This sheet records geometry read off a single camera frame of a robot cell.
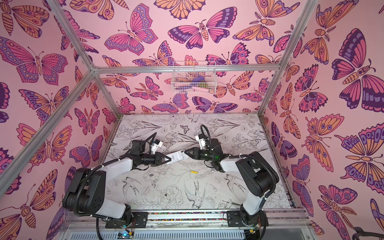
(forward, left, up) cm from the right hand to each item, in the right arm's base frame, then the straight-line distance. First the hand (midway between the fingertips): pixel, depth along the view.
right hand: (186, 151), depth 86 cm
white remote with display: (-1, +5, -4) cm, 7 cm away
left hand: (-4, +9, -2) cm, 10 cm away
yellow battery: (-7, -5, -12) cm, 15 cm away
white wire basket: (+43, -4, +21) cm, 48 cm away
